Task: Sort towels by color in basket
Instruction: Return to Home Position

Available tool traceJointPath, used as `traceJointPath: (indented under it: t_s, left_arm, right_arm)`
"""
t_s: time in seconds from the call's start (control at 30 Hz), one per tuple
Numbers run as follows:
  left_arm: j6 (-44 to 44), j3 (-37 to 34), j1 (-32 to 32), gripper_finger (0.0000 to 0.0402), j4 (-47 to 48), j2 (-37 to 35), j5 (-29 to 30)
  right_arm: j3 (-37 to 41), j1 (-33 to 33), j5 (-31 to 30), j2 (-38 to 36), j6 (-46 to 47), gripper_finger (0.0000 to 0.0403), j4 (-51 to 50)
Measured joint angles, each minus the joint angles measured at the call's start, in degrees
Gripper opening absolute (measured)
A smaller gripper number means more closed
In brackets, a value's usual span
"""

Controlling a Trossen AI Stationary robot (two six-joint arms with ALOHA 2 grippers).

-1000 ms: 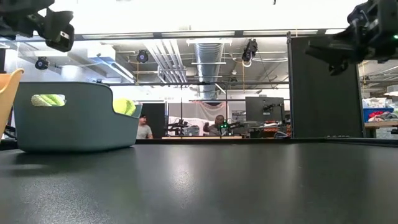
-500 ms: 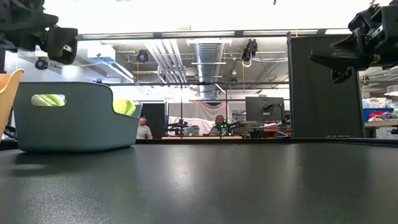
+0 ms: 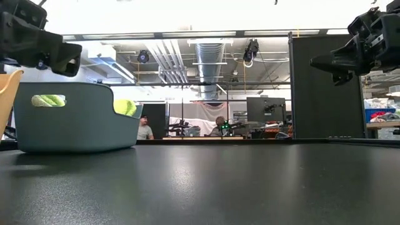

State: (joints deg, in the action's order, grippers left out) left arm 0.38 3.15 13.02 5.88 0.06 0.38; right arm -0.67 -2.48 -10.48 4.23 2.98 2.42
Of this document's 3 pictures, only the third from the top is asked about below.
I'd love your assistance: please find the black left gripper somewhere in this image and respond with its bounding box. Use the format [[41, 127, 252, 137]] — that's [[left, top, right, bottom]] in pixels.
[[0, 14, 83, 78]]

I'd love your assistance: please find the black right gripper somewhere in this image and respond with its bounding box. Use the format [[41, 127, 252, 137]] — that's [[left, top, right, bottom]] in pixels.
[[310, 12, 400, 87]]

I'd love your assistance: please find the light green towel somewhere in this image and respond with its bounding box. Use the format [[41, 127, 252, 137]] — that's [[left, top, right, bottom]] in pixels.
[[31, 94, 67, 108]]

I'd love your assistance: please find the teal plastic basket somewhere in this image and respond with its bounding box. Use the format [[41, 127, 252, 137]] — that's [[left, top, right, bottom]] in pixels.
[[12, 81, 144, 154]]

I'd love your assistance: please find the orange plastic basket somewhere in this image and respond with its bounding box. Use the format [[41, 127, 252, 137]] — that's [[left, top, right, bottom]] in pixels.
[[0, 69, 24, 140]]

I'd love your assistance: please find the large black partition panel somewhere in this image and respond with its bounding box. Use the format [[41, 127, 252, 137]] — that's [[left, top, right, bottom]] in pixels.
[[287, 32, 367, 139]]

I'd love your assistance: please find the blue plastic bin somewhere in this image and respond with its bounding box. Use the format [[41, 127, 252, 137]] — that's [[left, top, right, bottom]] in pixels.
[[364, 107, 397, 124]]

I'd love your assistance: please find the wooden side table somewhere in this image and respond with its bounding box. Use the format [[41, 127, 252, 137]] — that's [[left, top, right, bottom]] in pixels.
[[366, 121, 400, 139]]

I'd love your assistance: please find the black computer monitor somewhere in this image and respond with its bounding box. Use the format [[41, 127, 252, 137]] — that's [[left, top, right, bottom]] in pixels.
[[246, 97, 286, 124]]

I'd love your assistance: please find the person with cap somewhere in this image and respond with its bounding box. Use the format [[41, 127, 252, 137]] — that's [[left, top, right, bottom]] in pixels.
[[136, 114, 155, 141]]

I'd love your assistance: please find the small black partition panel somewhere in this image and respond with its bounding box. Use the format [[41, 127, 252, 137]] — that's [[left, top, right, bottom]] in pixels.
[[142, 103, 167, 140]]

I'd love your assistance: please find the white ceiling light fixture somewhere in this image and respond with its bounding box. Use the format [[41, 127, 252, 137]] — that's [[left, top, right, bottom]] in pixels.
[[186, 38, 234, 47]]

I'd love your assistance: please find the seated person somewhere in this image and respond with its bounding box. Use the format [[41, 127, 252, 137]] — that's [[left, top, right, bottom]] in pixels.
[[209, 116, 228, 138]]

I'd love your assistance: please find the white hanging sheet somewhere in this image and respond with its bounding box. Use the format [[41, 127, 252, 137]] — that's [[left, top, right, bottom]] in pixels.
[[168, 101, 231, 138]]

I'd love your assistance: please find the wooden top work table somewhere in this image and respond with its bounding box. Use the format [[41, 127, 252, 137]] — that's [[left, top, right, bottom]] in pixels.
[[162, 136, 244, 141]]

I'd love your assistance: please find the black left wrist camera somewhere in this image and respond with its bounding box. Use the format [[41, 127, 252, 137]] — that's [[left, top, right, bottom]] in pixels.
[[0, 0, 48, 31]]

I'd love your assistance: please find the black ceiling camera with cable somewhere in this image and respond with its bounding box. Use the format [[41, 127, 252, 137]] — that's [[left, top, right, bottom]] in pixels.
[[242, 38, 260, 68]]

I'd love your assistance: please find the black overhead frame beam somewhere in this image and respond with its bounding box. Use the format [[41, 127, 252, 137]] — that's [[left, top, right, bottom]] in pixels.
[[61, 29, 351, 43]]

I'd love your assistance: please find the silver ceiling air duct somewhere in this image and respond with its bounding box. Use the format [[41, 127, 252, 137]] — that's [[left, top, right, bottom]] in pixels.
[[195, 42, 226, 100]]

